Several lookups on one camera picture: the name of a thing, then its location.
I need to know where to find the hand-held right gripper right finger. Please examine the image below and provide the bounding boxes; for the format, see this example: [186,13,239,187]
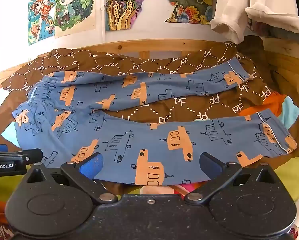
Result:
[184,152,277,204]

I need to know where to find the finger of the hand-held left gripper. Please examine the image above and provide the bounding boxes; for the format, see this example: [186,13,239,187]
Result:
[0,144,44,162]

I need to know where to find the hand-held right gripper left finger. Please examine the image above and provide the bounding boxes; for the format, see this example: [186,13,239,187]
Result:
[22,152,118,205]

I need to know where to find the blue pants with orange print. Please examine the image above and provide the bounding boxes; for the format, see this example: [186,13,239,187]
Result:
[12,60,298,187]

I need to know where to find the floral patterned cloth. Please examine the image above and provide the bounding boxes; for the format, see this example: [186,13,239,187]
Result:
[0,192,299,240]

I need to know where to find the brown printed blanket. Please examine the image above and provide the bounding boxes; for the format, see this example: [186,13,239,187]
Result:
[1,40,277,125]

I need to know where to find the white hanging garment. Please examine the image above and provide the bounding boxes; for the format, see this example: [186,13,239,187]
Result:
[209,0,299,45]

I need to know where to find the wall poster with orange-haired figure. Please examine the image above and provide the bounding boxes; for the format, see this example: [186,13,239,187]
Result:
[28,0,56,46]

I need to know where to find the white wall pipe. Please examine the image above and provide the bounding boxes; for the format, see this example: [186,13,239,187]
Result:
[100,5,107,43]

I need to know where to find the wall poster with blond figure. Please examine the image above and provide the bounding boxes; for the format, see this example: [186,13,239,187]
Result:
[54,0,97,38]

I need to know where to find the torn green colourful wall poster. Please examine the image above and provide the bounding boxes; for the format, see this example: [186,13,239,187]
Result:
[158,0,215,26]

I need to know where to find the colourful swirl wall poster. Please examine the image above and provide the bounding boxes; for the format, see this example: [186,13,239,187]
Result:
[106,0,155,31]

